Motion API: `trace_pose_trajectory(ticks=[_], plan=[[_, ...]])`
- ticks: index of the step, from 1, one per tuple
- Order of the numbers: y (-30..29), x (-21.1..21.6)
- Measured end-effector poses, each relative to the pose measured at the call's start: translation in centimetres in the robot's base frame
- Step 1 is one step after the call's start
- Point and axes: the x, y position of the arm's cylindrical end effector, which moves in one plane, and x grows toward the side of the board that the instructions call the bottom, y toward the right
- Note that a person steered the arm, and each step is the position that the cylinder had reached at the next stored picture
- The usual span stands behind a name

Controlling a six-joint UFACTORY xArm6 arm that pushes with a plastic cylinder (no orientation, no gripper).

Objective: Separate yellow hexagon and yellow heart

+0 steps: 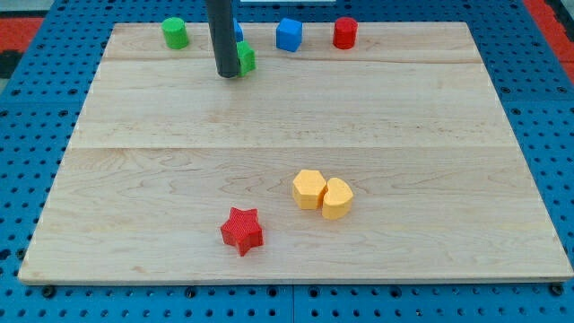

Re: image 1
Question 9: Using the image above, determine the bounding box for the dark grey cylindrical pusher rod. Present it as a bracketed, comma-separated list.
[205, 0, 240, 78]

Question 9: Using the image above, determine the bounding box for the yellow hexagon block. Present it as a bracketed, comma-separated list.
[292, 170, 326, 210]

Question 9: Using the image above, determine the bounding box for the yellow heart block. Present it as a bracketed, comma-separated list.
[322, 178, 354, 220]

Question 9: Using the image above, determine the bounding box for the blue block behind rod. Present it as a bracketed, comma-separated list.
[233, 18, 244, 42]

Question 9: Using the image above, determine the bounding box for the green cube block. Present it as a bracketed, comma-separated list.
[237, 40, 257, 77]

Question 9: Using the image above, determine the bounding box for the green cylinder block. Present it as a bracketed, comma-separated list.
[161, 17, 189, 49]

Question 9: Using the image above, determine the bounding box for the blue cube block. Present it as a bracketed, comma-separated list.
[275, 18, 303, 52]

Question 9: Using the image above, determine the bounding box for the red cylinder block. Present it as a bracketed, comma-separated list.
[333, 17, 359, 49]

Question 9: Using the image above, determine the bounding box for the red star block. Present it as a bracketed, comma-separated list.
[220, 207, 264, 257]

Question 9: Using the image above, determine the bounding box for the light wooden board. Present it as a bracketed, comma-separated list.
[18, 22, 573, 285]

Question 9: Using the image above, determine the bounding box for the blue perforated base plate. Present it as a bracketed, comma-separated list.
[1, 0, 573, 322]

